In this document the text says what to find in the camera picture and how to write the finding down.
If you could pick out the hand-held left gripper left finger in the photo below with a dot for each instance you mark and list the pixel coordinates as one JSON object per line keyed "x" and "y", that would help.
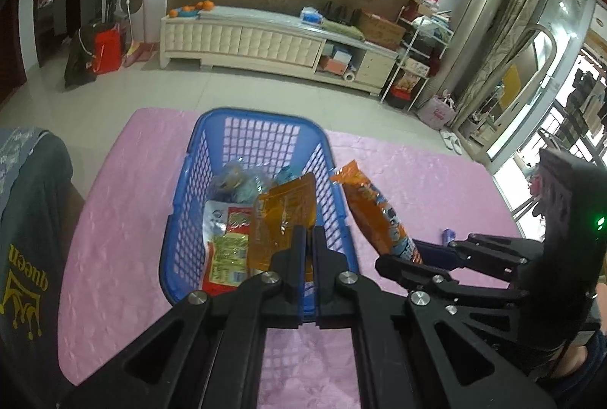
{"x": 291, "y": 276}

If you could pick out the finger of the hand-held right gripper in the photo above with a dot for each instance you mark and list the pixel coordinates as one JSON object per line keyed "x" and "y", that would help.
{"x": 408, "y": 274}
{"x": 493, "y": 250}

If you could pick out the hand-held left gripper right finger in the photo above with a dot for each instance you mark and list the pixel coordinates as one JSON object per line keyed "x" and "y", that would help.
{"x": 327, "y": 285}

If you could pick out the dark blue biscuit packet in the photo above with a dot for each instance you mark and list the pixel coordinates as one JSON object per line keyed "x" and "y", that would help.
{"x": 448, "y": 237}

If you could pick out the orange translucent cracker packet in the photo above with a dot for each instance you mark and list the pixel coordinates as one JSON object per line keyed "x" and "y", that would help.
{"x": 284, "y": 214}

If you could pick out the red and yellow label packet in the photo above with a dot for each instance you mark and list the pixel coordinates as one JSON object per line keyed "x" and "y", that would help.
{"x": 227, "y": 252}

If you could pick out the long orange snack packet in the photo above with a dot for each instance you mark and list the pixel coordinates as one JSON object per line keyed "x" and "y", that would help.
{"x": 374, "y": 210}

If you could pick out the light blue snack packet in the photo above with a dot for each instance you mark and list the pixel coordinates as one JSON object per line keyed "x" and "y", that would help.
{"x": 287, "y": 175}

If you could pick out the light blue cookie packet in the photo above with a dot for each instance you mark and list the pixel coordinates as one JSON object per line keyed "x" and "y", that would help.
{"x": 237, "y": 188}

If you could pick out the blue plastic basket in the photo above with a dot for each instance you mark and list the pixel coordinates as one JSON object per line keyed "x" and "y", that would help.
{"x": 180, "y": 210}

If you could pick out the person's right hand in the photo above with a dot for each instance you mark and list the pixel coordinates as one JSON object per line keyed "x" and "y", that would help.
{"x": 574, "y": 357}

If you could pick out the white slipper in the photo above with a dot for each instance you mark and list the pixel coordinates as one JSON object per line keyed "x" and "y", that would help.
{"x": 456, "y": 146}
{"x": 446, "y": 138}

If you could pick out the pink tote bag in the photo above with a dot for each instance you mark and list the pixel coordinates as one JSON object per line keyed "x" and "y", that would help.
{"x": 436, "y": 112}

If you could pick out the yellow hanging cloth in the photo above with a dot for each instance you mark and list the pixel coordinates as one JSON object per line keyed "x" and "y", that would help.
{"x": 511, "y": 86}

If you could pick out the pink quilted tablecloth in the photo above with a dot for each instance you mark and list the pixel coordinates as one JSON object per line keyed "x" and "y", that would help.
{"x": 118, "y": 224}

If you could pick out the red printed box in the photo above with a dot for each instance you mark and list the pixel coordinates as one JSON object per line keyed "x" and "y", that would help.
{"x": 405, "y": 81}

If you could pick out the white paper roll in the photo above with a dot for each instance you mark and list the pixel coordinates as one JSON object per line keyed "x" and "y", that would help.
{"x": 349, "y": 75}

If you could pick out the orange box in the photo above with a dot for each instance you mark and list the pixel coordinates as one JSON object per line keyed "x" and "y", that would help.
{"x": 332, "y": 66}

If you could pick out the cluttered white storage rack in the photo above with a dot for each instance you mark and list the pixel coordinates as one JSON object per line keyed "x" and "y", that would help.
{"x": 422, "y": 48}

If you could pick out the white and blue box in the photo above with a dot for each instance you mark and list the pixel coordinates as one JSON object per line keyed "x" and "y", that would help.
{"x": 341, "y": 54}

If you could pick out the silver standing air conditioner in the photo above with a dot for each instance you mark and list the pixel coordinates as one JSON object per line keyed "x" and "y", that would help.
{"x": 479, "y": 20}

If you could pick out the glass balcony door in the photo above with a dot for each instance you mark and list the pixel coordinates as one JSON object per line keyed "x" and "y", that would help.
{"x": 564, "y": 10}

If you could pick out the patterned beige curtain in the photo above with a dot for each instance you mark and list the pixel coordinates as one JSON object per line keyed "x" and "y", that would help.
{"x": 517, "y": 10}

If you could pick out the cream cabinet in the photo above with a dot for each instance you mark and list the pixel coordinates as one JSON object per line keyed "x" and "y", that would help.
{"x": 237, "y": 41}

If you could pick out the cardboard box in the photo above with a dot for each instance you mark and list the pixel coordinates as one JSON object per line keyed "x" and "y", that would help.
{"x": 381, "y": 32}

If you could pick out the green folded cloth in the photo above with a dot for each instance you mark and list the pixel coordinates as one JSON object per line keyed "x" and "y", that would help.
{"x": 344, "y": 29}

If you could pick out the blue tissue box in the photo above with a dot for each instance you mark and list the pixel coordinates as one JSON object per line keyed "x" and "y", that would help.
{"x": 310, "y": 16}

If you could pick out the broom with red head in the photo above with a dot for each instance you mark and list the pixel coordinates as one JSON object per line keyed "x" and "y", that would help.
{"x": 140, "y": 53}

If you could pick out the plate of oranges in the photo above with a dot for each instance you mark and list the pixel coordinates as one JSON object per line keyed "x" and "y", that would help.
{"x": 189, "y": 10}

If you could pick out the red shopping bag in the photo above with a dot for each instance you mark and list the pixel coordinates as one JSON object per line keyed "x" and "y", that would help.
{"x": 106, "y": 51}

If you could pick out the black bag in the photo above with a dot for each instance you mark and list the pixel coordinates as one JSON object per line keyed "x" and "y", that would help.
{"x": 78, "y": 67}

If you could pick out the pale patterned lace cloth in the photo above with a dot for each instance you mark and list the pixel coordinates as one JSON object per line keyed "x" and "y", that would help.
{"x": 19, "y": 153}

